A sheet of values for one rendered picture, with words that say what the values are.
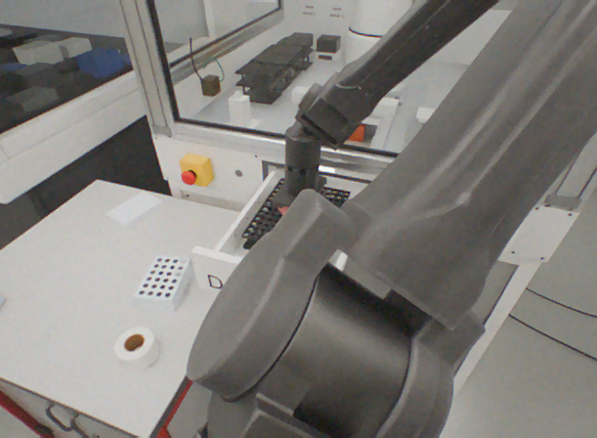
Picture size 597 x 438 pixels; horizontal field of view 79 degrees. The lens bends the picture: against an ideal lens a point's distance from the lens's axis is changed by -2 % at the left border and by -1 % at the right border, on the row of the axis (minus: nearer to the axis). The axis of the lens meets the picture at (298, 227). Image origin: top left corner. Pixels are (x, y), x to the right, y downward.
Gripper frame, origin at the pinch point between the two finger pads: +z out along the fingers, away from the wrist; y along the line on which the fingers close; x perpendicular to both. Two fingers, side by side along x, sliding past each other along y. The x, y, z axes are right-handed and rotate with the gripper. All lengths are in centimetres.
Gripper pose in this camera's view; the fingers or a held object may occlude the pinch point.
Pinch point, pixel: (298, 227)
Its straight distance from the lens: 68.8
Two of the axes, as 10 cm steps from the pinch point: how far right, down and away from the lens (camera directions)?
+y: -3.6, 6.1, -7.1
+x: 9.3, 2.7, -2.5
